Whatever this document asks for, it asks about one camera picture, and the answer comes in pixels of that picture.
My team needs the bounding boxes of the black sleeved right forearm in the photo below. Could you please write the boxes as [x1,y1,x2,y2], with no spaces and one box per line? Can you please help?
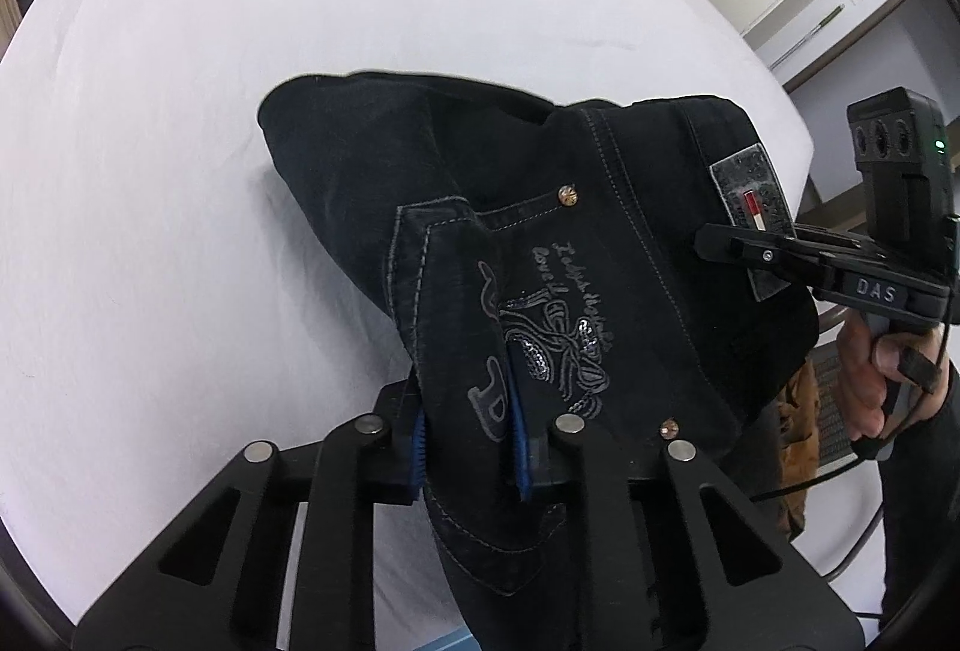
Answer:
[880,365,960,625]

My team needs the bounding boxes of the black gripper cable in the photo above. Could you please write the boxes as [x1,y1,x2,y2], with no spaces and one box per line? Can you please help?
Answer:
[748,326,955,622]

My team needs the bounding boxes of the black denim pants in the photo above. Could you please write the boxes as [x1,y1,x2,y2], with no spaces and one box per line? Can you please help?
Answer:
[257,73,784,649]

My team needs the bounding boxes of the person's right hand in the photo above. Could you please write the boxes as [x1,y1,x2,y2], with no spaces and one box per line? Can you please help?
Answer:
[833,311,911,442]

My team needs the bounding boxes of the brown garment on chair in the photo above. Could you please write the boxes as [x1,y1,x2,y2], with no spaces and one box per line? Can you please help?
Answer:
[778,360,820,541]

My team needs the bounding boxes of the bed with white sheet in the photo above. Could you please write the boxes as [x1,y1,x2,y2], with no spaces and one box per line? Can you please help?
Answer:
[2,0,815,649]

